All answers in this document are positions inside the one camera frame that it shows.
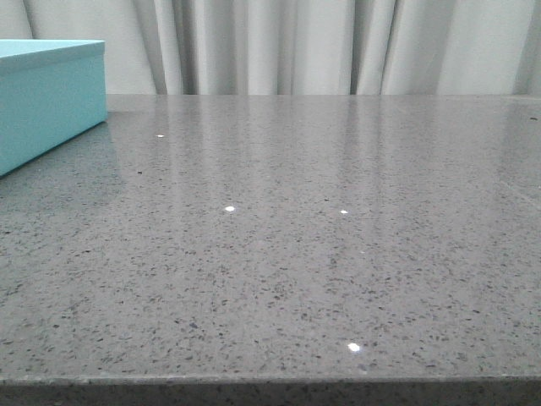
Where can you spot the light blue plastic box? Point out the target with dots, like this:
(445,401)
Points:
(51,91)

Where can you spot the white pleated curtain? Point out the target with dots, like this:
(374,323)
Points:
(299,47)

